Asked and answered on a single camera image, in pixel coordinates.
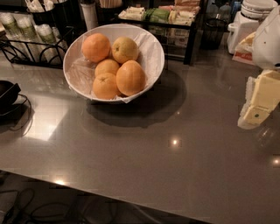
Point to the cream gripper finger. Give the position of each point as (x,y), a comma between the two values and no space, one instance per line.
(250,88)
(265,98)

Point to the large orange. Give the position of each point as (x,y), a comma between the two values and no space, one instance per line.
(130,78)

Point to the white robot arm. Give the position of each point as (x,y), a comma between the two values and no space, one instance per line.
(266,43)

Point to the clear plastic bowl liner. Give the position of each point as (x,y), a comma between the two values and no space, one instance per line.
(78,73)

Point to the white bowl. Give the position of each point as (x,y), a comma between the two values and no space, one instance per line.
(151,55)

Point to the black condiment shelf rack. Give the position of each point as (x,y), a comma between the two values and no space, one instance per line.
(177,35)

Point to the green tea packet stack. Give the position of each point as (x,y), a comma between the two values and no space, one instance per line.
(156,15)

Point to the yellowish orange top right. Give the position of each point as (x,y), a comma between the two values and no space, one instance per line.
(124,49)

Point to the orange middle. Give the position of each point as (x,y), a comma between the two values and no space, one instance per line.
(106,66)

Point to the orange bottom left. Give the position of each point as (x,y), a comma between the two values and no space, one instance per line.
(104,86)

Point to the orange top left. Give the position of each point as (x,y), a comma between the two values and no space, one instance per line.
(96,47)

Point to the white paper cup stack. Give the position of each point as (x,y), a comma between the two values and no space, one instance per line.
(89,13)

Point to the wrapped cup stack right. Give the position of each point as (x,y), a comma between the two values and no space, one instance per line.
(46,33)

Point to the wrapped cup stack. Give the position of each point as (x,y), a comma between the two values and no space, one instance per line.
(26,27)
(46,33)
(10,25)

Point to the wrapped cup stack middle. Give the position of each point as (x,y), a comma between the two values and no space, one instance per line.
(26,27)

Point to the wrapped cup stack left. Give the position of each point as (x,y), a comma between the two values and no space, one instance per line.
(10,25)

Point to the black wire mesh basket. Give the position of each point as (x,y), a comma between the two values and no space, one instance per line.
(214,29)

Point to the black wire cup rack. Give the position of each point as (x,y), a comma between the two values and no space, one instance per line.
(38,53)

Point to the black tray with cable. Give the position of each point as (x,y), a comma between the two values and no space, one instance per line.
(15,108)

